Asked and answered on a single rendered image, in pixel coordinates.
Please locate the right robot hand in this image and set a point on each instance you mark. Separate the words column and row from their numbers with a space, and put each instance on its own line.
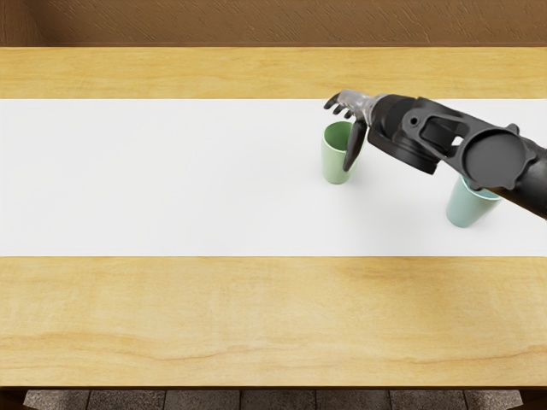
column 357, row 107

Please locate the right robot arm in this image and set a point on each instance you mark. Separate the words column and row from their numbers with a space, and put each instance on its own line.
column 444, row 132

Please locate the green cup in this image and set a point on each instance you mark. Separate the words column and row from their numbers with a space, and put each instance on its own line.
column 335, row 158

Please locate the pale teal cup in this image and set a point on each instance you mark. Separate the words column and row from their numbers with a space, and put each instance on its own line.
column 466, row 205

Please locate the white table runner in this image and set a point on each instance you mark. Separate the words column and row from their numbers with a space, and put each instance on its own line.
column 171, row 179

